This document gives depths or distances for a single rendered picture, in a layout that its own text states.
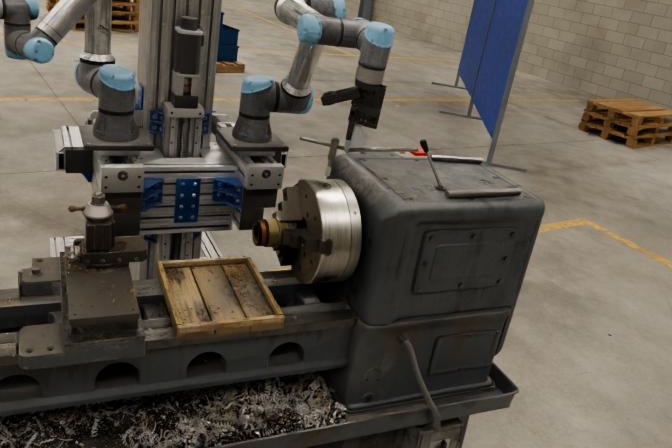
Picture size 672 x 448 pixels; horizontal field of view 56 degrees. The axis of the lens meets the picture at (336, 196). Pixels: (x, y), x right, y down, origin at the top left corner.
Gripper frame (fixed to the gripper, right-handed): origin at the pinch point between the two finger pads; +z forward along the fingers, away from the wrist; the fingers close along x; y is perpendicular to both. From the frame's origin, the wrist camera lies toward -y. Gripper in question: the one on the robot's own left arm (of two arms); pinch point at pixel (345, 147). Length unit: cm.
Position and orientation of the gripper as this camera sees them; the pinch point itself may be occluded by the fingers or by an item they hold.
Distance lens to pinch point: 178.5
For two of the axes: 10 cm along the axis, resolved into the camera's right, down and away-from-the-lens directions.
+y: 9.7, 2.3, -0.3
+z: -1.9, 8.7, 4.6
